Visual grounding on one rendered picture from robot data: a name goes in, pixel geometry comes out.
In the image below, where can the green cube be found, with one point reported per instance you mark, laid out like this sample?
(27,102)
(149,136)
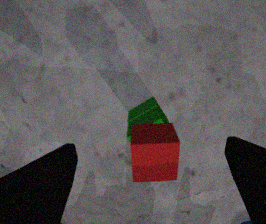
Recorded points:
(154,116)
(141,109)

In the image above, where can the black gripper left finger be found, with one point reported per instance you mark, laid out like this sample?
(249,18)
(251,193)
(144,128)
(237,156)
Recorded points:
(37,193)

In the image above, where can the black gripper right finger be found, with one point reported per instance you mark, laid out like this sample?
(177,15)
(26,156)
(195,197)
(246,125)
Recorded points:
(247,162)

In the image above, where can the red block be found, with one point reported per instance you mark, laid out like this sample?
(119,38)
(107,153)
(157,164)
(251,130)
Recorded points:
(155,152)

